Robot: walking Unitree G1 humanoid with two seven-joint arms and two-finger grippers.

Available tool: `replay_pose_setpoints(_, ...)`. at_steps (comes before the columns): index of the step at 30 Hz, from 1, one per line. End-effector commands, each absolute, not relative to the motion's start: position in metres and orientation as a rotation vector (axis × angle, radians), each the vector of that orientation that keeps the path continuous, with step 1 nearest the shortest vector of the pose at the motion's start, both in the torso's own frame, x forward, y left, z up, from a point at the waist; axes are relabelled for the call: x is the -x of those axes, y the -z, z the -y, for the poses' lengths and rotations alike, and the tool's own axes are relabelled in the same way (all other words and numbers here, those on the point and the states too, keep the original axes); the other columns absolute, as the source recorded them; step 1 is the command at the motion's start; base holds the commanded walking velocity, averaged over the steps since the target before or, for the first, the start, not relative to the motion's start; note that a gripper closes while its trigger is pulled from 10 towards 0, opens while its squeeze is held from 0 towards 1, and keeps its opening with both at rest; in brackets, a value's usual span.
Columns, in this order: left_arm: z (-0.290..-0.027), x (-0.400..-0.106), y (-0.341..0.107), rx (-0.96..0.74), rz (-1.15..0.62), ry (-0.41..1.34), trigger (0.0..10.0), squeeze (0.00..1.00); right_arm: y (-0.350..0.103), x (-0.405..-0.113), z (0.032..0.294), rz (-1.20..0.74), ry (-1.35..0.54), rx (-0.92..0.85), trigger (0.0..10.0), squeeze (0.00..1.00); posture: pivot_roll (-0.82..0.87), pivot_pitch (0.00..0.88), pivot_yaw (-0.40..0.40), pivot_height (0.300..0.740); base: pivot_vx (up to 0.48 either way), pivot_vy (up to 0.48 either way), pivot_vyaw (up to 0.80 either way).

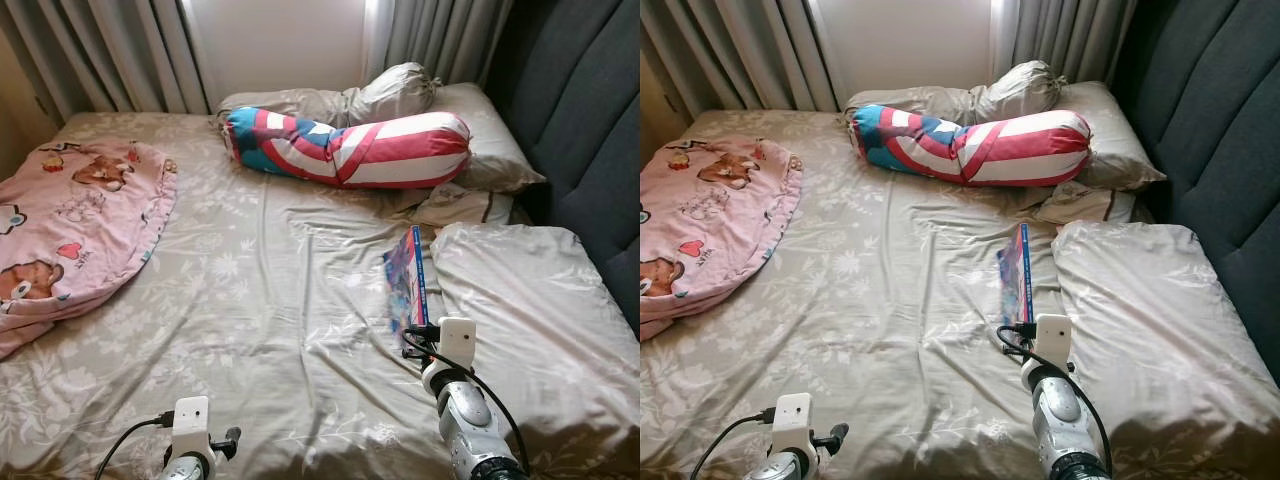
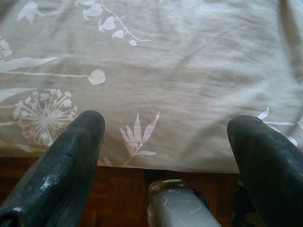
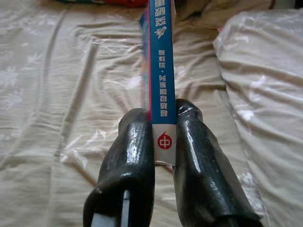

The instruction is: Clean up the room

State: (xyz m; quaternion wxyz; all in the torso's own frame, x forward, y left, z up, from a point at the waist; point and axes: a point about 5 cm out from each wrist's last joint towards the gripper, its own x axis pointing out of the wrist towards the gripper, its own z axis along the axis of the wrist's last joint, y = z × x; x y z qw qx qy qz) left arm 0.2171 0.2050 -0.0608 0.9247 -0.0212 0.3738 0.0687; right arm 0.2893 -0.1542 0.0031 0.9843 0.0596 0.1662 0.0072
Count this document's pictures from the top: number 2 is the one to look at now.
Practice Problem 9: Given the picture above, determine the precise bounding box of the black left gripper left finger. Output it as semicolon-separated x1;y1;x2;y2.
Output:
0;110;106;227

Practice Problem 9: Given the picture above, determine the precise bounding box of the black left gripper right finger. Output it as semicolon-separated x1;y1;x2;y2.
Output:
226;114;303;227

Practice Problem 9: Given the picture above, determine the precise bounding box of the bed with grey floral sheet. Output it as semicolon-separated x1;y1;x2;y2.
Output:
0;0;303;173

